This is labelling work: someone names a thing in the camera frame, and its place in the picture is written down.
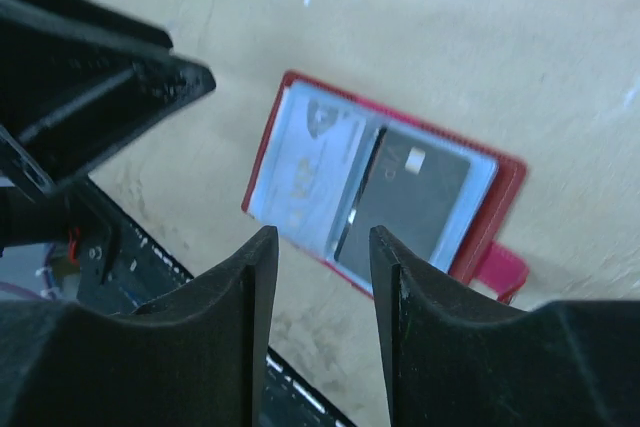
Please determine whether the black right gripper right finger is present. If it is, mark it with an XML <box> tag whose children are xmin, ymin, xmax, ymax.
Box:
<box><xmin>369</xmin><ymin>227</ymin><xmax>639</xmax><ymax>426</ymax></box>

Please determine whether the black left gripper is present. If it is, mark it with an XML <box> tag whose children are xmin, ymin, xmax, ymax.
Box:
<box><xmin>1</xmin><ymin>0</ymin><xmax>216</xmax><ymax>282</ymax></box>

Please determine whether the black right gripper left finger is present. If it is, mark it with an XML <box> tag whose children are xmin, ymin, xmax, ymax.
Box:
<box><xmin>1</xmin><ymin>226</ymin><xmax>278</xmax><ymax>426</ymax></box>

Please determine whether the black VIP card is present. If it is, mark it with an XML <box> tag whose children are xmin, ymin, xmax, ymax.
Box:
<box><xmin>337</xmin><ymin>128</ymin><xmax>471</xmax><ymax>270</ymax></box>

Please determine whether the red leather card holder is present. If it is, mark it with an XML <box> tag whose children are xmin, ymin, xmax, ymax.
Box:
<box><xmin>242</xmin><ymin>70</ymin><xmax>529</xmax><ymax>303</ymax></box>

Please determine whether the silver VIP card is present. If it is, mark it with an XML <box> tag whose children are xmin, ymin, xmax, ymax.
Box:
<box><xmin>249</xmin><ymin>84</ymin><xmax>368</xmax><ymax>253</ymax></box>

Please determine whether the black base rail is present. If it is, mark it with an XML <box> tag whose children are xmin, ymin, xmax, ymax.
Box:
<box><xmin>74</xmin><ymin>181</ymin><xmax>349</xmax><ymax>426</ymax></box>

